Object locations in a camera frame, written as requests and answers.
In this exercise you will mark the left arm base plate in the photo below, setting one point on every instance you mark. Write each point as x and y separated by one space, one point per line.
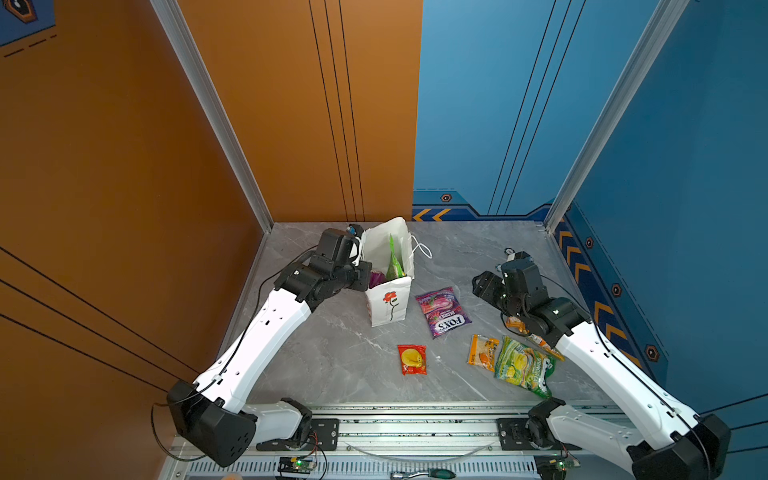
322 432

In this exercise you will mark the purple grape candy bag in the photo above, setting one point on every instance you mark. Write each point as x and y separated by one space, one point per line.
376 278

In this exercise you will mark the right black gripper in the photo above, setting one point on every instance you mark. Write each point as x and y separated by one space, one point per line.
485 286

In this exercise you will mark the small orange snack packet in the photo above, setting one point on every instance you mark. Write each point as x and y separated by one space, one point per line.
482 352

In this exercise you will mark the Fox's berries candy bag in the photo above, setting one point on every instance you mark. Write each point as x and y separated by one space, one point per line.
442 311

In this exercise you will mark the right aluminium corner post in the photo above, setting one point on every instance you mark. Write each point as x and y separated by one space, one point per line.
652 40

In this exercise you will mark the white paper bag with flower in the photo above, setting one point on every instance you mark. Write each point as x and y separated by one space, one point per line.
387 303

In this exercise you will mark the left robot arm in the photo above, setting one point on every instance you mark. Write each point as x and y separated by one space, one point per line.
212 412

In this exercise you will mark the left aluminium corner post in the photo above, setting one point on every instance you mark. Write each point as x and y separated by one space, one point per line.
177 31

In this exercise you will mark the red yellow snack packet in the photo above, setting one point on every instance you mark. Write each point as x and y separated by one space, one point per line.
412 359

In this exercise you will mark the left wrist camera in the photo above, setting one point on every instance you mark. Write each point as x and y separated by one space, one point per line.
355 230

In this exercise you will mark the right circuit board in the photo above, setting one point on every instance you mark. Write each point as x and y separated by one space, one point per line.
555 468

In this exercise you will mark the aluminium rail frame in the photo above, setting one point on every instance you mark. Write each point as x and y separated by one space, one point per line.
376 440

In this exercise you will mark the green yellow snack bag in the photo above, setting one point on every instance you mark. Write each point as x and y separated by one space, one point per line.
525 367

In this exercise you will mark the long orange snack packet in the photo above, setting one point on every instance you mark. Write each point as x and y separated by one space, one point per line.
517 327

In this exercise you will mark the aluminium corner post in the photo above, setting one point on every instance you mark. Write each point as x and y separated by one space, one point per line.
652 40
177 31

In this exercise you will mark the green handled screwdriver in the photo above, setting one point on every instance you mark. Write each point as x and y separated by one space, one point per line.
433 473

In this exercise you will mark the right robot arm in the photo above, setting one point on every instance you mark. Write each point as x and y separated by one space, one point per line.
667 438

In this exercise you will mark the green Lays chips bag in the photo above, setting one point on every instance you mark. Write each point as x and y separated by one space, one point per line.
395 268

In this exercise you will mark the left green circuit board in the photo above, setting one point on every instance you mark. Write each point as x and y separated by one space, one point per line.
297 468

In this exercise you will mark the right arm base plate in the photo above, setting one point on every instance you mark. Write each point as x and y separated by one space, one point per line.
514 435

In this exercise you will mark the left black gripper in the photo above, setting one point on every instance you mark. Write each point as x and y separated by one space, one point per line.
362 282

